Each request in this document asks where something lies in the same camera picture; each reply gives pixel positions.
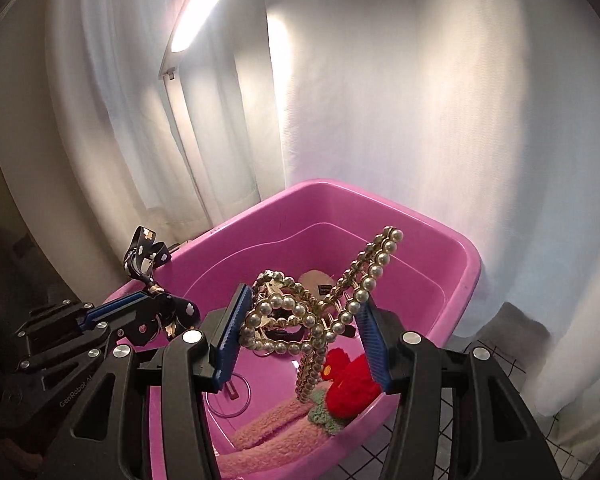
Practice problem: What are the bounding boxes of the white curtain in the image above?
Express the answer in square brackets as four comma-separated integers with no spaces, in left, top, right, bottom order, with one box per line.
[44,0,600,470]

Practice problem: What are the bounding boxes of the black digital wristwatch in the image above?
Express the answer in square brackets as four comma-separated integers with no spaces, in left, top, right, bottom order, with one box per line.
[242,301,356,349]

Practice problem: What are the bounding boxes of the black floral hair bow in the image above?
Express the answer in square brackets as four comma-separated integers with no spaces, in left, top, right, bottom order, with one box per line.
[123,226,201,347]

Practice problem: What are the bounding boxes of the beige plush hair clip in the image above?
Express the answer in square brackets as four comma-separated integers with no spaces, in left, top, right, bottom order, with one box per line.
[298,270,335,300]

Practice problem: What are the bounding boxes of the pink fuzzy flower headband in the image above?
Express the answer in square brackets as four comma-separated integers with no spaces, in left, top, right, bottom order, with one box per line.
[216,348,381,479]

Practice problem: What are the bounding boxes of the pearl hair claw clip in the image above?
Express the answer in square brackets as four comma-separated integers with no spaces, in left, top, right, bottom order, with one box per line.
[239,226,404,401]

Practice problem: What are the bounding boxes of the silver plain bangle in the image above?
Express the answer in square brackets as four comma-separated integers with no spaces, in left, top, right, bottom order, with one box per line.
[204,373,252,419]

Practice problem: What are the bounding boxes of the brown hair clip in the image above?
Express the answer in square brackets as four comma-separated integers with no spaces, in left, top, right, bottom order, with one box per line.
[224,380,239,401]

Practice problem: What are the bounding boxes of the pink plastic tub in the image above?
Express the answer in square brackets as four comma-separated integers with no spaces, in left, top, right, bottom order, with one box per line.
[104,178,484,480]

